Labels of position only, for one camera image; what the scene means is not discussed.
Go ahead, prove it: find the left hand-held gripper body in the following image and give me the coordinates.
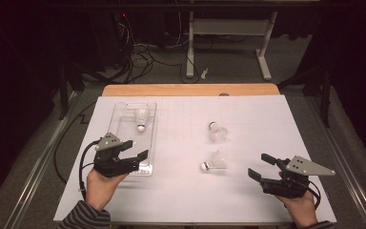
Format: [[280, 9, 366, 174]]
[[93, 132, 140, 178]]

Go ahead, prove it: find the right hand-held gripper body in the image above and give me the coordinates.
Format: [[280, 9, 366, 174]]
[[259, 155, 336, 198]]

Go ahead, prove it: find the clear plastic box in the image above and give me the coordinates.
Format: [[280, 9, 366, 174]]
[[109, 101, 157, 177]]

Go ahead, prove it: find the white shuttlecock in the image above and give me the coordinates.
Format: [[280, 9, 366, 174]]
[[208, 120, 229, 143], [132, 108, 151, 133], [199, 150, 228, 172]]

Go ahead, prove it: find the person's right hand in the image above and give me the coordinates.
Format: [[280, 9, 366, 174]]
[[275, 190, 318, 228]]

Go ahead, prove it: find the person's left hand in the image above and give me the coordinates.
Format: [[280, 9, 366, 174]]
[[85, 169, 128, 213]]

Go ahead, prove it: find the white table cover sheet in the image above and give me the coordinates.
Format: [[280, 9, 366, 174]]
[[52, 94, 337, 223]]

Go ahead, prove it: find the black stand leg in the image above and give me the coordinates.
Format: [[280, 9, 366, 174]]
[[277, 65, 333, 128], [58, 61, 87, 121]]

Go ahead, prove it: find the dark computer tower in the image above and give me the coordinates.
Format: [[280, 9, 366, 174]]
[[87, 9, 132, 70]]

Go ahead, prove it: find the white metal stand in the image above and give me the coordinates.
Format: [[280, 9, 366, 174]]
[[185, 10, 279, 81]]

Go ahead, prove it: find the right hand-held gripper black cable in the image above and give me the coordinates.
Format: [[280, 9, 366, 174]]
[[304, 179, 322, 210]]

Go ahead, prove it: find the hand-held gripper black cable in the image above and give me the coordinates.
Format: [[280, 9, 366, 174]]
[[78, 139, 101, 201], [304, 179, 322, 210]]

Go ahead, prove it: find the left hand-held gripper black cable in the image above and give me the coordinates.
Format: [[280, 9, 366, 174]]
[[78, 139, 101, 201]]

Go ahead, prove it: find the metal floor rail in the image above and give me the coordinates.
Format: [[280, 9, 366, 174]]
[[4, 90, 79, 229], [304, 94, 366, 229]]

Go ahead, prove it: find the long black floor cable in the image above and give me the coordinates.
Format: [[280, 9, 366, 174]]
[[53, 100, 98, 185]]

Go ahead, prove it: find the tangle of floor cables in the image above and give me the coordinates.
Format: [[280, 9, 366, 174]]
[[117, 13, 201, 84]]

